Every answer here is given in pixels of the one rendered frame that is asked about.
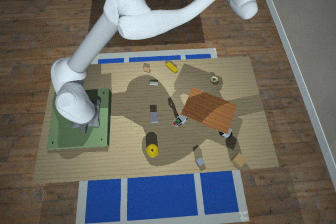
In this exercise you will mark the yellow rectangular block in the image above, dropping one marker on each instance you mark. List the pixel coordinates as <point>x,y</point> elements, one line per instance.
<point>171,67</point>

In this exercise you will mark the light blue rectangular block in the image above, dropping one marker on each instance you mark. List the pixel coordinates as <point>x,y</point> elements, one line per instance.
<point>154,117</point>

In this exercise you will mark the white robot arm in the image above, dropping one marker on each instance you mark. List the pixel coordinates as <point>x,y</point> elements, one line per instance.
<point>135,21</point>

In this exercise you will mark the beige roll of tape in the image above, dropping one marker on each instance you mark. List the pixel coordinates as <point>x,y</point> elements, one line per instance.
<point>212,80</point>

